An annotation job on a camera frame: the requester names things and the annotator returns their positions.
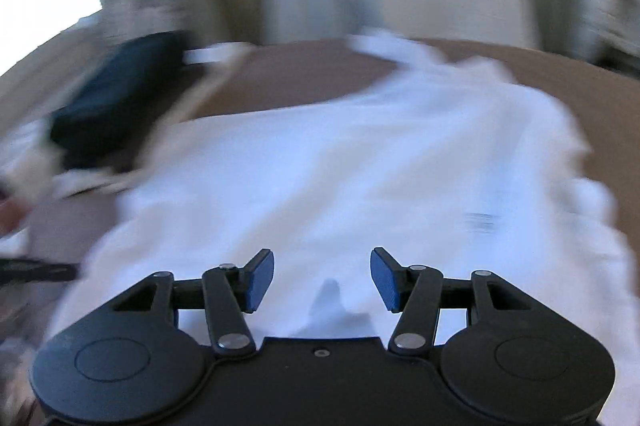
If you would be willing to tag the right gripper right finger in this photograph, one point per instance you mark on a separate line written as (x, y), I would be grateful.
(418, 294)

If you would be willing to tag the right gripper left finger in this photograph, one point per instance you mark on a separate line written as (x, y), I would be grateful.
(226, 293)

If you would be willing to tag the white shirt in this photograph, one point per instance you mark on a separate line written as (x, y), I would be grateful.
(323, 152)

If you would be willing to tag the dark navy storage bag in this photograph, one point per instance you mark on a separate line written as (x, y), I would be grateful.
(109, 119)

